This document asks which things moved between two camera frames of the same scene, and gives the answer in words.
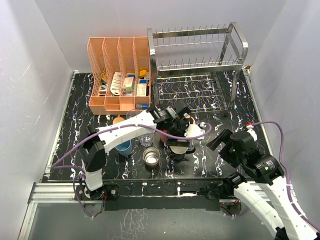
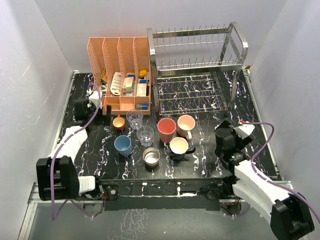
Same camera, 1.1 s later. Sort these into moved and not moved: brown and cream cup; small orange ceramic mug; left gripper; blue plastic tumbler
Moved: left gripper
Not moved: small orange ceramic mug; blue plastic tumbler; brown and cream cup
